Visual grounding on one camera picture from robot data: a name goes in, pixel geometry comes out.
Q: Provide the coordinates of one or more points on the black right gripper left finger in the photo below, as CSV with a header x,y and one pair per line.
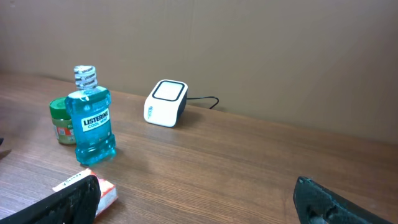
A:
x,y
75,204

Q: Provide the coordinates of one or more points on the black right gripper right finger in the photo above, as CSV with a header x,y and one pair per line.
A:
x,y
317,204

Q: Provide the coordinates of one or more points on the red white small box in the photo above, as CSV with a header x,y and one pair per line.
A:
x,y
108,190

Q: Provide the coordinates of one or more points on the green lid jar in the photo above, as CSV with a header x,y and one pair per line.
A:
x,y
62,122

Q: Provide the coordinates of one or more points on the blue mouthwash bottle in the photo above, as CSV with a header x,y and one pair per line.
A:
x,y
88,108

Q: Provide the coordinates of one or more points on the white barcode scanner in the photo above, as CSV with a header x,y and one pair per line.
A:
x,y
166,103

